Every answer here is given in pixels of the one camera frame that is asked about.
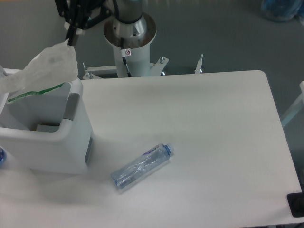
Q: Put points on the white plastic wrapper bag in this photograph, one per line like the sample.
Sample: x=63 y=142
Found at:
x=49 y=70

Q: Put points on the trash inside trash can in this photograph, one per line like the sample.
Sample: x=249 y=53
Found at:
x=45 y=127

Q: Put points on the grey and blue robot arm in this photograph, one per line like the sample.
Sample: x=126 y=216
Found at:
x=125 y=11

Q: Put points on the white trash can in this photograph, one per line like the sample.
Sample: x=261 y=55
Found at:
x=65 y=151

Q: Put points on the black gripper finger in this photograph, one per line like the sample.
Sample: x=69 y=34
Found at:
x=89 y=13
x=69 y=11

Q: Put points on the clear plastic water bottle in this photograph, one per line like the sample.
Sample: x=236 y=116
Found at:
x=146 y=164

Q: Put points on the white pedestal base frame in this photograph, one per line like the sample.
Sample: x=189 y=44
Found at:
x=128 y=69

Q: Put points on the blue plastic bag on floor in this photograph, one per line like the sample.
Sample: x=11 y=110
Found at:
x=280 y=10

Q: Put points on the white frame at right edge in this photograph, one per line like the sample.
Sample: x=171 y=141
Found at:
x=294 y=108

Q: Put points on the black device at table edge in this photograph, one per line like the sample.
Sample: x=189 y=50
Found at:
x=296 y=204

